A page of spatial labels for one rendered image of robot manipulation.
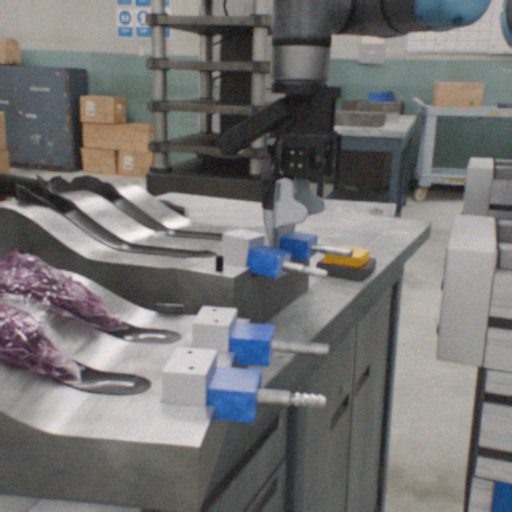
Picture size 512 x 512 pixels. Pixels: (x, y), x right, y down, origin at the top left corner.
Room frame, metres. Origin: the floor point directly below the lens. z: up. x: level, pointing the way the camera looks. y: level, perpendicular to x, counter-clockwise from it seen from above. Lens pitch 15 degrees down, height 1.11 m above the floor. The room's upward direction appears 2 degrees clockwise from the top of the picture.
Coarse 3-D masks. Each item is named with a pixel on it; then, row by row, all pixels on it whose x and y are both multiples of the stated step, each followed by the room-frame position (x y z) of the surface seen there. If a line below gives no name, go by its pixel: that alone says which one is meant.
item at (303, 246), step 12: (264, 228) 0.88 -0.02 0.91; (288, 228) 0.90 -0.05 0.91; (264, 240) 0.88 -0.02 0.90; (288, 240) 0.87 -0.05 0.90; (300, 240) 0.86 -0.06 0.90; (312, 240) 0.87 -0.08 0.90; (300, 252) 0.86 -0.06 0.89; (312, 252) 0.87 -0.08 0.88; (324, 252) 0.86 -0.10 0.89; (336, 252) 0.85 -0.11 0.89; (348, 252) 0.85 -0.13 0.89
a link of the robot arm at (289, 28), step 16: (288, 0) 0.86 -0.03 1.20; (304, 0) 0.85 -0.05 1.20; (320, 0) 0.85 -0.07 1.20; (336, 0) 0.86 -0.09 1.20; (288, 16) 0.86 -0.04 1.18; (304, 16) 0.85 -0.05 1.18; (320, 16) 0.86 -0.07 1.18; (336, 16) 0.87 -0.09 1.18; (272, 32) 0.88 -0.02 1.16; (288, 32) 0.86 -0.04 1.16; (304, 32) 0.85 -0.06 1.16; (320, 32) 0.86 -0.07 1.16; (336, 32) 0.90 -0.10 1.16
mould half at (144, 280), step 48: (144, 192) 1.08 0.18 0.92; (0, 240) 0.87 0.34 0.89; (48, 240) 0.84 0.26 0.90; (96, 240) 0.87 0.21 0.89; (144, 240) 0.91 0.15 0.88; (192, 240) 0.91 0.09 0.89; (144, 288) 0.78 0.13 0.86; (192, 288) 0.75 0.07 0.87; (240, 288) 0.74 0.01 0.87; (288, 288) 0.89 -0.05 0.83
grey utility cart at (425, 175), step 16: (432, 112) 6.25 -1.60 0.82; (448, 112) 6.24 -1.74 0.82; (464, 112) 6.22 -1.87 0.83; (480, 112) 6.20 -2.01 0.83; (496, 112) 6.18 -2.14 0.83; (432, 128) 6.27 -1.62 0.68; (432, 144) 6.27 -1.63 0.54; (416, 176) 6.44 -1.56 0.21; (432, 176) 6.24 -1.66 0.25; (448, 176) 6.22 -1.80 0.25; (464, 176) 6.20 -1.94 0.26; (416, 192) 6.25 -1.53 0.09
